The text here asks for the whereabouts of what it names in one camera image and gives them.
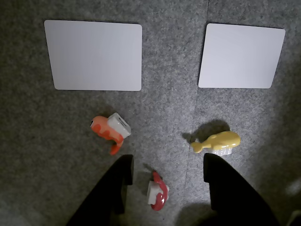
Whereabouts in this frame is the red tuna sushi toy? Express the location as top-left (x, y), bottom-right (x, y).
top-left (147, 170), bottom-right (170, 211)

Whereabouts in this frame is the yellow egg sushi toy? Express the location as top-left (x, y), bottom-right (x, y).
top-left (190, 130), bottom-right (241, 156)

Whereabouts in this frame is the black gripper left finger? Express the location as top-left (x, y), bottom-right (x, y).
top-left (66, 154), bottom-right (135, 226)

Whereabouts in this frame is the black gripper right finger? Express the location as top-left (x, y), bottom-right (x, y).
top-left (203, 153), bottom-right (281, 226)

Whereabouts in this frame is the white rectangular plate card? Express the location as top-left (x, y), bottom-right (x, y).
top-left (44, 19), bottom-right (143, 92)
top-left (198, 23), bottom-right (286, 89)

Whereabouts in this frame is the orange shrimp sushi toy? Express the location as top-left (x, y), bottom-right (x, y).
top-left (90, 112), bottom-right (132, 155)

